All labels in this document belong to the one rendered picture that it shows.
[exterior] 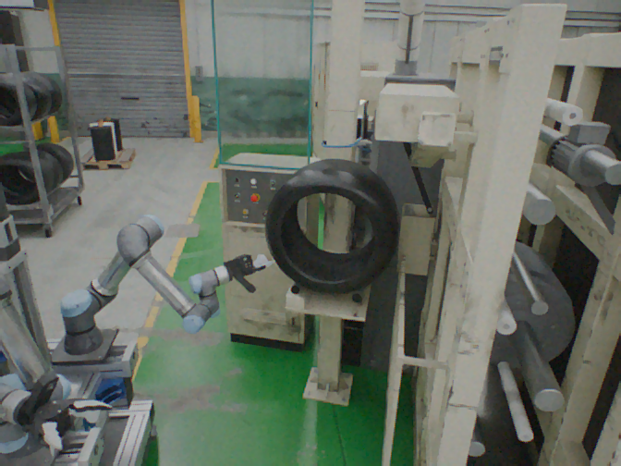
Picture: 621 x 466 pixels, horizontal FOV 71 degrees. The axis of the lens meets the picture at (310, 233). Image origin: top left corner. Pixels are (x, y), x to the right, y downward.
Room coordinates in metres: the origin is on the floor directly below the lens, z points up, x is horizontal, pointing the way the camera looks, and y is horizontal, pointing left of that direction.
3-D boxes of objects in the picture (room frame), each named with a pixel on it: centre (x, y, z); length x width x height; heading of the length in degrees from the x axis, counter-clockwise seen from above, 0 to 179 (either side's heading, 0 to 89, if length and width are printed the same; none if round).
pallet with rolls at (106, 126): (7.78, 3.71, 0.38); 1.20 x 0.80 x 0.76; 15
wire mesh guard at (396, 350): (1.58, -0.39, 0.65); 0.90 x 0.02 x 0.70; 169
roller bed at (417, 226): (2.01, -0.52, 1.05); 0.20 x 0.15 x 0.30; 169
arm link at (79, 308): (1.54, 0.95, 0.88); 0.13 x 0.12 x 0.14; 170
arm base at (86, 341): (1.53, 0.96, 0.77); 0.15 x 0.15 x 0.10
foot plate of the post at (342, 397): (2.12, -0.14, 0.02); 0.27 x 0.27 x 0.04; 79
